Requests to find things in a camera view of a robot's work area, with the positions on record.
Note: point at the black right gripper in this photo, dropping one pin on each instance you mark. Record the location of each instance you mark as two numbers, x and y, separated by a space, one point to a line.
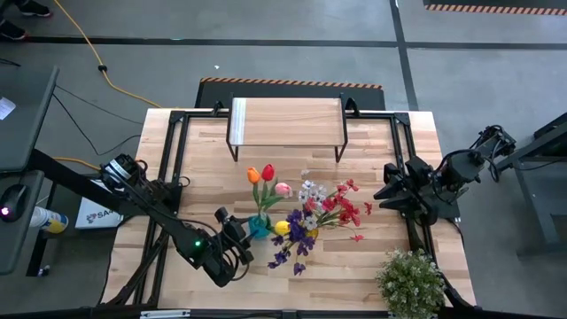
421 186

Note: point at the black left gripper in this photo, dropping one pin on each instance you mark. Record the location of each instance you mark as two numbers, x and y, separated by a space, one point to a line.
235 235

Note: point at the teal glass vase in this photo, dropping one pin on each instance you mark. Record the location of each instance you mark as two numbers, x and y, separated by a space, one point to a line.
259 227

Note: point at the yellow artificial tulip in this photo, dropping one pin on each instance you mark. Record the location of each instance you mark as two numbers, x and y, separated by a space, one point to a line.
282 227

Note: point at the purple artificial flower bunch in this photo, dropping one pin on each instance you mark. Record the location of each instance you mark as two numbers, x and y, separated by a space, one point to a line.
296 230

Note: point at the pink artificial tulip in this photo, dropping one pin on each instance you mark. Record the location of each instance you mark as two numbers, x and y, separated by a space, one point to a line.
284 189

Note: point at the red artificial flower bunch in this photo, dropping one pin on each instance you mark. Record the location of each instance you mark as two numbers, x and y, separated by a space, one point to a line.
343 208

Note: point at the orange artificial tulip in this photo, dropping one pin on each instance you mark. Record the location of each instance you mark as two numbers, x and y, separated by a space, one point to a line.
253 176

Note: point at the red artificial tulip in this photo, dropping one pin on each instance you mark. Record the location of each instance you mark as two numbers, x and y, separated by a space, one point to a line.
268 172

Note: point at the white artificial flower bunch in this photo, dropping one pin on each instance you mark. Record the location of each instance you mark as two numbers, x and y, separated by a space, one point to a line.
315 192

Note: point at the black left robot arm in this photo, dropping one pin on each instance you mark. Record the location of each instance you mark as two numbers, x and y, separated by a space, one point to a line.
173 221

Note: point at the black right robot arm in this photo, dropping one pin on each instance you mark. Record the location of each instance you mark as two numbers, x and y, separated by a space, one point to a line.
460 170

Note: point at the wooden shelf black metal legs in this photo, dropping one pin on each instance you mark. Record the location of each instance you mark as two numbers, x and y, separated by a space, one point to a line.
288 122

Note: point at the yellow glass vase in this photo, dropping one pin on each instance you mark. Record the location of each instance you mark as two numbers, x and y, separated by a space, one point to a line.
313 233

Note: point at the green bush with white blossoms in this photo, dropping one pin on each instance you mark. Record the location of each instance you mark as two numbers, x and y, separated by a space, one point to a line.
412 285

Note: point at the silver metal bar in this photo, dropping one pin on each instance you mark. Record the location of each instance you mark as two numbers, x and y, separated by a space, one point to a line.
165 314

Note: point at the black mat with hazard stripe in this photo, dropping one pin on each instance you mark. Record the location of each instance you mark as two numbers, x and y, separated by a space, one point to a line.
212 95
496 6

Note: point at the grey metal table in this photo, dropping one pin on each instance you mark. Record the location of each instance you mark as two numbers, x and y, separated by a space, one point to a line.
545 199

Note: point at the white printed box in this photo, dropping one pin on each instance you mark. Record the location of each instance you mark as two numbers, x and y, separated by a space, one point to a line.
95 217

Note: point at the black desk support beam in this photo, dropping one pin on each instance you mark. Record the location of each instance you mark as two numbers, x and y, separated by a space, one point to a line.
62 175

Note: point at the white and yellow spray can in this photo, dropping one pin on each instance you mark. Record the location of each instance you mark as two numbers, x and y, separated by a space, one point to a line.
48 219

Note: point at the black mouse tray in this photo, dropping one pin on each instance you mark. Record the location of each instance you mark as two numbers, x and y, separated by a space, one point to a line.
13 252

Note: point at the black computer mouse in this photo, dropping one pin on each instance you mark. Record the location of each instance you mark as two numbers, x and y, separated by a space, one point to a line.
13 201

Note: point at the grey desk top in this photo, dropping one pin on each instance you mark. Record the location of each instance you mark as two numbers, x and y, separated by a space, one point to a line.
22 133

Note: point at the white paper sheet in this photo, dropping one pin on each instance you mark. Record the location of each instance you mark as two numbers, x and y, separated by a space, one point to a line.
6 108

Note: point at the person's shoe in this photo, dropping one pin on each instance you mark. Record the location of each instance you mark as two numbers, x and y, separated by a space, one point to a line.
33 9
13 30

